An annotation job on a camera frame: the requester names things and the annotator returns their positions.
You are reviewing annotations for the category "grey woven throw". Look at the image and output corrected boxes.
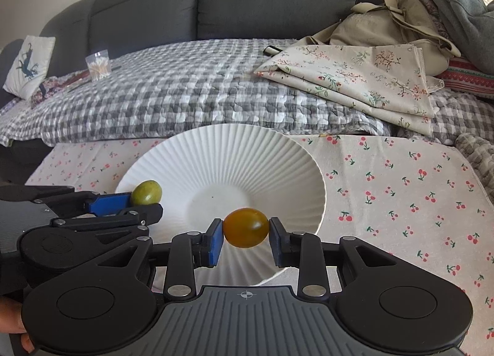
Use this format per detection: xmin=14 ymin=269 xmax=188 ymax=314
xmin=455 ymin=133 xmax=494 ymax=202

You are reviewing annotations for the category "white deer print pillow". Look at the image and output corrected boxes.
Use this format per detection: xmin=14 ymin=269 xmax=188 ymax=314
xmin=2 ymin=36 xmax=56 ymax=100

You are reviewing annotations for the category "dark grey sofa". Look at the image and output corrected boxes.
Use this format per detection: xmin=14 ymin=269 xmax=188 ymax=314
xmin=41 ymin=0 xmax=381 ymax=76

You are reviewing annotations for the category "folded floral cloth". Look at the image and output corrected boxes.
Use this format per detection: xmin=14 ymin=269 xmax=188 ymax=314
xmin=255 ymin=44 xmax=444 ymax=136

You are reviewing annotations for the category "cherry print tablecloth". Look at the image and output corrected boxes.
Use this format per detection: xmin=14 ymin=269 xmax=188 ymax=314
xmin=27 ymin=135 xmax=493 ymax=355

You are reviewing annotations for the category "person's left hand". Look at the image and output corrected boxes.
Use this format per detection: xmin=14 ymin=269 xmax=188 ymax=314
xmin=0 ymin=297 xmax=34 ymax=354

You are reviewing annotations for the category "white ribbed plate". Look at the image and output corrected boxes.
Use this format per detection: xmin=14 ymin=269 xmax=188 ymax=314
xmin=114 ymin=122 xmax=328 ymax=287

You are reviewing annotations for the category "beige jacket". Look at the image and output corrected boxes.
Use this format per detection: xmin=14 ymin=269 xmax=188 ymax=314
xmin=298 ymin=0 xmax=461 ymax=76

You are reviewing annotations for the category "red patterned cushion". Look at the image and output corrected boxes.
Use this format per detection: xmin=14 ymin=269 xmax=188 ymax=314
xmin=438 ymin=58 xmax=494 ymax=99

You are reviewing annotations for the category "clear toothpick box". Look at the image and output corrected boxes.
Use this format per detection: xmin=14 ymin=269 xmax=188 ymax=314
xmin=86 ymin=50 xmax=111 ymax=82

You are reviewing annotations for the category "amber brown cherry tomato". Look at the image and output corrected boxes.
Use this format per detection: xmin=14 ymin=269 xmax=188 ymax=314
xmin=223 ymin=208 xmax=270 ymax=248

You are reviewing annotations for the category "grey checkered blanket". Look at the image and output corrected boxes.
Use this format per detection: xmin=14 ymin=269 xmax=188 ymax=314
xmin=1 ymin=39 xmax=493 ymax=147

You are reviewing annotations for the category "green oval fruit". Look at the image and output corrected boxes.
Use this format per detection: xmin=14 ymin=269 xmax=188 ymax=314
xmin=131 ymin=180 xmax=162 ymax=206

